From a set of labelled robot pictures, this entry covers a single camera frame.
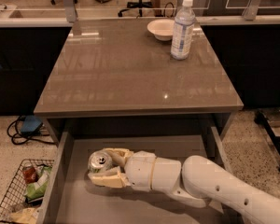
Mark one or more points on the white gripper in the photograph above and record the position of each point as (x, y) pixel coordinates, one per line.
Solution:
(140, 170)

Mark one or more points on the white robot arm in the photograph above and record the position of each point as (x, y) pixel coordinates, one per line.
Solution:
(195, 182)

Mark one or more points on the open grey top drawer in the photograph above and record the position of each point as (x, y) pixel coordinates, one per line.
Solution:
(71, 197)

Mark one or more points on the red can in basket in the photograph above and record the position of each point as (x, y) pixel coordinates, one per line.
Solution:
(29, 173)

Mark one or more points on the grey cabinet with glossy top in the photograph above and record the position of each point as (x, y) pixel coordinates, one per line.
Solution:
(116, 67)

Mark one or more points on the green snack bag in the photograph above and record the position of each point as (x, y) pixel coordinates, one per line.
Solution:
(37, 189)

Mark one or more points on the blue foot pedal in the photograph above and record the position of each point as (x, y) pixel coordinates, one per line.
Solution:
(30, 125)

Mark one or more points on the yellow snack bag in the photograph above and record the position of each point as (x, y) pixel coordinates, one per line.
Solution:
(25, 216)

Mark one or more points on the white bowl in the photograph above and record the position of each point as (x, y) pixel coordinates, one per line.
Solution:
(162, 29)

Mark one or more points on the clear plastic water bottle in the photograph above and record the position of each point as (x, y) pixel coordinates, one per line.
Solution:
(183, 31)

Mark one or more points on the black wire basket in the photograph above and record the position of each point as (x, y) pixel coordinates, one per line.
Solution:
(14, 198)

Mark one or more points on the black cart frame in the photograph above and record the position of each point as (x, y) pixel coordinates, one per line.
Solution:
(269, 118)

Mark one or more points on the grey metal post left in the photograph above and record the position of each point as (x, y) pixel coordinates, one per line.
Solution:
(70, 10)

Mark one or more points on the grey metal post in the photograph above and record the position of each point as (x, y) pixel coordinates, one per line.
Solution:
(251, 10)
(70, 10)

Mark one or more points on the grey metal post right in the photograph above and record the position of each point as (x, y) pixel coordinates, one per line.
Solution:
(251, 10)

